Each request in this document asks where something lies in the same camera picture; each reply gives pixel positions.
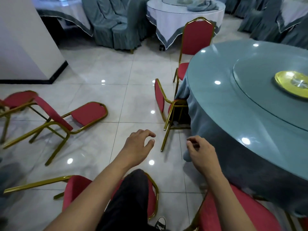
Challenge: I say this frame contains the person's right hand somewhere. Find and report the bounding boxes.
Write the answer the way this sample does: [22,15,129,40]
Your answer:
[186,136,223,177]

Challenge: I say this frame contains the person's left hand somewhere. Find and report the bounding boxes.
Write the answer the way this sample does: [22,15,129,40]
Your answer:
[118,129,156,170]

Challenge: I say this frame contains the red chair gold frame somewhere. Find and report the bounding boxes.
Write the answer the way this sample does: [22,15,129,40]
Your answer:
[154,78,192,152]
[185,184,282,231]
[0,90,39,144]
[284,210,308,231]
[4,172,160,220]
[2,96,108,167]
[173,16,216,97]

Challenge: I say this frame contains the person's left forearm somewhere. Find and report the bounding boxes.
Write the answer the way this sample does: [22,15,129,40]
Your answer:
[44,161,130,231]

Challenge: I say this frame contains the person's right forearm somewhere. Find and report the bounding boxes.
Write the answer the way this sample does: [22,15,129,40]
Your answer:
[206,172,257,231]

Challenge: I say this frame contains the blue round table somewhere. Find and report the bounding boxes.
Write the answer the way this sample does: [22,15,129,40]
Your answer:
[175,38,308,218]

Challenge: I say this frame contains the black trousers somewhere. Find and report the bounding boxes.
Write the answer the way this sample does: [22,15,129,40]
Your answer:
[96,168,159,231]

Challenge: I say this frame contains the black white canvas sneaker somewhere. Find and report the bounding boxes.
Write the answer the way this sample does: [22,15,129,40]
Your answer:
[154,216,167,231]

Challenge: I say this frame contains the yellow turntable base disc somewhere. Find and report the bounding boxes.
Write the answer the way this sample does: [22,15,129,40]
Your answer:
[274,70,308,99]

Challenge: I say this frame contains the white clothed table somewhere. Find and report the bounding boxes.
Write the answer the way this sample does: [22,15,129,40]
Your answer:
[30,0,94,38]
[146,0,226,51]
[276,0,308,33]

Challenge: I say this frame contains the grey folded cloth pile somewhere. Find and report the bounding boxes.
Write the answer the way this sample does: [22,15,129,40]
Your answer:
[186,0,219,12]

